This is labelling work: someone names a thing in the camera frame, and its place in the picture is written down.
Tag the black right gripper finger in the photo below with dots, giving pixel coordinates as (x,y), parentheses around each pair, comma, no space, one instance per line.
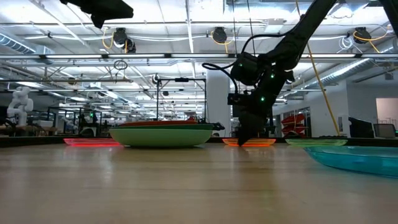
(258,126)
(245,130)

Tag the small cyan translucent plate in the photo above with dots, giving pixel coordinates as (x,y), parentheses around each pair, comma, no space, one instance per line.
(360,160)

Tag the black monitor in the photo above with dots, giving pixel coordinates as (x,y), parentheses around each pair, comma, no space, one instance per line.
(360,127)

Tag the red shelf rack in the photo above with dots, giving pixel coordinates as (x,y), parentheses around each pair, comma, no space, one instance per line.
(293,123)

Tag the long ceiling light strip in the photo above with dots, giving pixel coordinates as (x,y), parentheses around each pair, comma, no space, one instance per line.
(136,56)

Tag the medium red-orange plate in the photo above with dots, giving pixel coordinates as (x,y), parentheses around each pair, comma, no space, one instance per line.
(155,123)

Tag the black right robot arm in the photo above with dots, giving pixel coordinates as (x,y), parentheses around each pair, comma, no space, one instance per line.
(295,40)

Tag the white pillar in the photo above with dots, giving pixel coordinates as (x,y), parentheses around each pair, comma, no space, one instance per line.
(218,102)

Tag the small pink translucent plate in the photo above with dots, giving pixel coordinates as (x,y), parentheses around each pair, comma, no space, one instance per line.
(91,142)

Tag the small lime translucent plate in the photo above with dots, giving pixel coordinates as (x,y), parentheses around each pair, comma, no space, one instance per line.
(315,142)

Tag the black background workstation frame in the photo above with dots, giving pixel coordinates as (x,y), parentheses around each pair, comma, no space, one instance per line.
(157,99)

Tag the small orange translucent plate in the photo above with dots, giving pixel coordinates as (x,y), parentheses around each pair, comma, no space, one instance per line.
(264,142)

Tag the large light green plate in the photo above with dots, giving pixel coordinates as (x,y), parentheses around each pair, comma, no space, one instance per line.
(161,137)

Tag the white humanoid robot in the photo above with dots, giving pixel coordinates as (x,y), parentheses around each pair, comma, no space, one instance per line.
(20,104)

